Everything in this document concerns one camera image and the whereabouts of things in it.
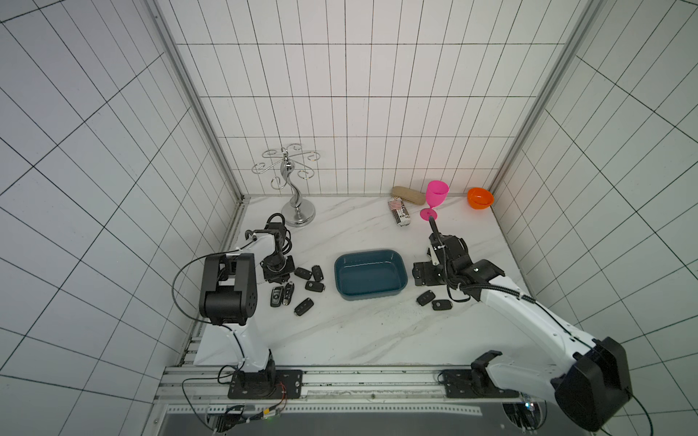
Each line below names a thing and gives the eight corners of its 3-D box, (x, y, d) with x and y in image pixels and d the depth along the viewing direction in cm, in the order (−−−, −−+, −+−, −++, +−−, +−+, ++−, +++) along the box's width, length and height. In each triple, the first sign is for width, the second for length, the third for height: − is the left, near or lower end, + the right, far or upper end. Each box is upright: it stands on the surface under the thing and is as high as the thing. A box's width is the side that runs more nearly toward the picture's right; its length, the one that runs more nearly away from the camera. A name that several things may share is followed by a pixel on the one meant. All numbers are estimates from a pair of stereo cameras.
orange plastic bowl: (467, 209, 118) (472, 200, 113) (462, 196, 123) (467, 187, 118) (489, 209, 118) (495, 200, 113) (484, 196, 123) (489, 187, 118)
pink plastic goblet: (420, 220, 113) (429, 194, 101) (417, 206, 118) (425, 180, 106) (440, 220, 113) (450, 194, 101) (436, 206, 118) (446, 180, 106)
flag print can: (399, 229, 111) (400, 223, 107) (387, 205, 119) (388, 198, 116) (411, 226, 111) (412, 220, 108) (398, 202, 120) (400, 196, 117)
